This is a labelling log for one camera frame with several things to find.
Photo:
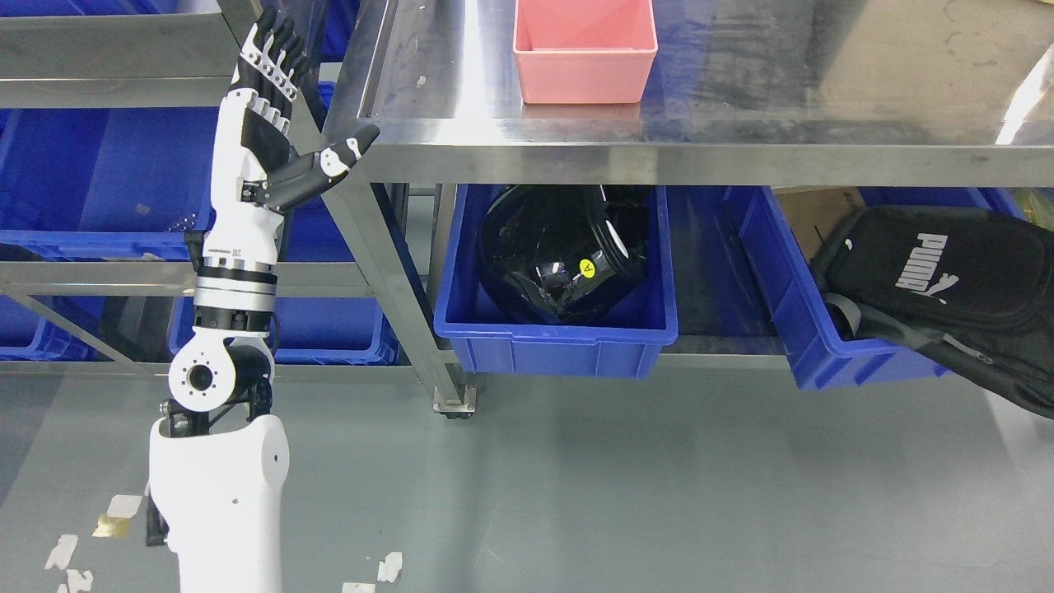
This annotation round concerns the black Puma bag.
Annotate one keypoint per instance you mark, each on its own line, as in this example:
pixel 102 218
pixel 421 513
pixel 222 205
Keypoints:
pixel 968 288

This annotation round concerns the pink plastic storage box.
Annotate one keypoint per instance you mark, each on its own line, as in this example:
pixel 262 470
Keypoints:
pixel 583 52

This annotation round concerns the large blue shelf bin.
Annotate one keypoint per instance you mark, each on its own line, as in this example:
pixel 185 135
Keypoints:
pixel 114 183

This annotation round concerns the lower left blue bin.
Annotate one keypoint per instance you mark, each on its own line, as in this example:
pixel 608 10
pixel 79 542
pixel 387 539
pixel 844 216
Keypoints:
pixel 26 336

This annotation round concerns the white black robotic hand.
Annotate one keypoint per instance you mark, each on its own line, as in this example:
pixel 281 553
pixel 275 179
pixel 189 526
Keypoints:
pixel 257 176

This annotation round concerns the cardboard piece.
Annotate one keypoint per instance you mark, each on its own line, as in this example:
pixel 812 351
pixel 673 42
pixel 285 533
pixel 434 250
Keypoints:
pixel 813 211

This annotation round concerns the stainless steel table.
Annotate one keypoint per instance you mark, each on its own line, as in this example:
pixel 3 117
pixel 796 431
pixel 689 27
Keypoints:
pixel 741 92

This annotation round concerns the blue bin with bag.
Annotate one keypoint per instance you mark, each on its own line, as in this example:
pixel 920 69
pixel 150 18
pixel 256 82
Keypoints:
pixel 817 355

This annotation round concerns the black glossy helmet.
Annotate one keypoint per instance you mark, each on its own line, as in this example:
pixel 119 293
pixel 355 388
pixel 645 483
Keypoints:
pixel 551 254

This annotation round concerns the blue bin with helmet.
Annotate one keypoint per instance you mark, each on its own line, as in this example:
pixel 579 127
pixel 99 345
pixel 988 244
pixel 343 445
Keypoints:
pixel 624 343

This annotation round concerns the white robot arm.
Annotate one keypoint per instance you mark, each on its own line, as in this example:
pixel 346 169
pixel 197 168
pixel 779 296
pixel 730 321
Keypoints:
pixel 218 458

